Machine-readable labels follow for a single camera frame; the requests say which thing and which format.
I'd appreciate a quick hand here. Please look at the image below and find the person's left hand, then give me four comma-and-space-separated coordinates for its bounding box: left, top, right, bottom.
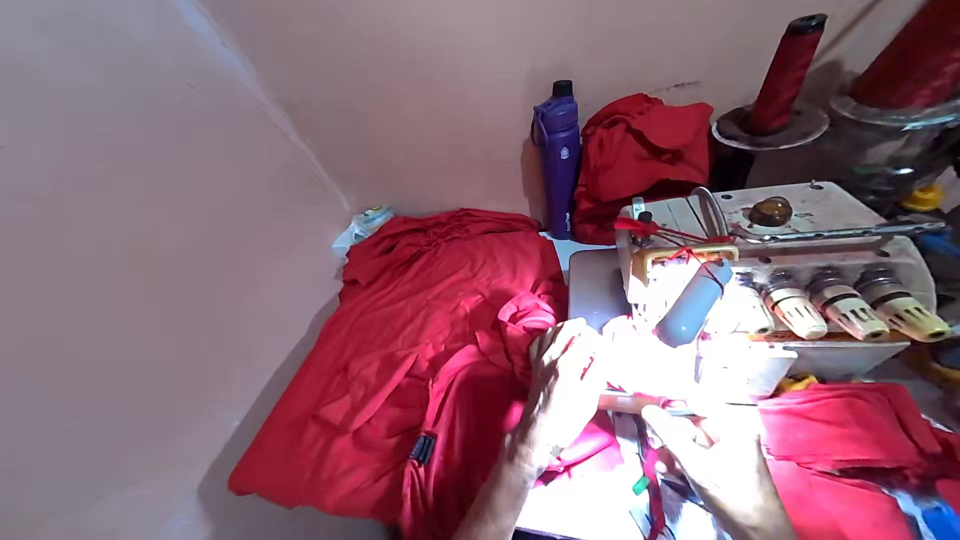
525, 318, 655, 468

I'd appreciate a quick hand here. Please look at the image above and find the person's right hand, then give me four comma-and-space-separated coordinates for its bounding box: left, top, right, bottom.
641, 402, 774, 520

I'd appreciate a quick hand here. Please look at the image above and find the red garment being sewn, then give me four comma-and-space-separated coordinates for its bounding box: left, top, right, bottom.
498, 291, 625, 489

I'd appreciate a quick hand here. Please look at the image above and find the person's left forearm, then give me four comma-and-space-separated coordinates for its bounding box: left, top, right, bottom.
452, 436, 551, 540

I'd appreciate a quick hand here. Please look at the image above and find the person's right forearm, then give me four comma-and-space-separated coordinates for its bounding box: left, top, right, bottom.
714, 487, 799, 540

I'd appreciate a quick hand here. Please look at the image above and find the dark red fabric strip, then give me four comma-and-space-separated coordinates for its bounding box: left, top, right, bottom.
642, 442, 668, 540

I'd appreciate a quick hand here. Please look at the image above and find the stack of red fabric pieces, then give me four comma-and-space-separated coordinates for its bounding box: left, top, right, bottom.
757, 381, 960, 540

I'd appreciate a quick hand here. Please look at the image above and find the grey cylindrical lamp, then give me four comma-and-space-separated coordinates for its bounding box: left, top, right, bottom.
655, 258, 734, 348

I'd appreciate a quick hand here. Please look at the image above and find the pile of red garments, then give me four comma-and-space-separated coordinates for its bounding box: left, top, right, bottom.
228, 208, 570, 540

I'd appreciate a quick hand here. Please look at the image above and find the purple water bottle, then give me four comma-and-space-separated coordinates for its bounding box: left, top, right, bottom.
530, 79, 582, 241

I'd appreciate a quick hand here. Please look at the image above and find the white overlock sewing machine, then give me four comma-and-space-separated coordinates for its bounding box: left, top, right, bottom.
567, 180, 939, 406

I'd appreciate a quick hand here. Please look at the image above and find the bundled red cloth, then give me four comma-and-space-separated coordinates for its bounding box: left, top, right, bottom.
573, 93, 715, 247

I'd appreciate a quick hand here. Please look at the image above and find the blue cloth scrap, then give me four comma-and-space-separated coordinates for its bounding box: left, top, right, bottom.
888, 489, 960, 540

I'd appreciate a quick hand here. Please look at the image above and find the clear plastic packet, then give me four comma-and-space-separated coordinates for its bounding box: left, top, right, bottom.
332, 204, 395, 261

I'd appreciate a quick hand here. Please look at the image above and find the yellow plastic cap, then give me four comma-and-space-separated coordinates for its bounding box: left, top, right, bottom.
901, 183, 945, 213

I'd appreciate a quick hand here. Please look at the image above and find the clear plastic jar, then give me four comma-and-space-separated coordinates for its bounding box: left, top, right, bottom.
834, 120, 960, 214

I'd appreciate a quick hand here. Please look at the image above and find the slim red thread cone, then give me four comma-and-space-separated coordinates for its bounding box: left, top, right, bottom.
711, 12, 831, 153

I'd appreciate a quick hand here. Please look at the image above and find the large red thread cone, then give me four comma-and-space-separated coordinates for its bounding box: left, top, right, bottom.
830, 0, 960, 130

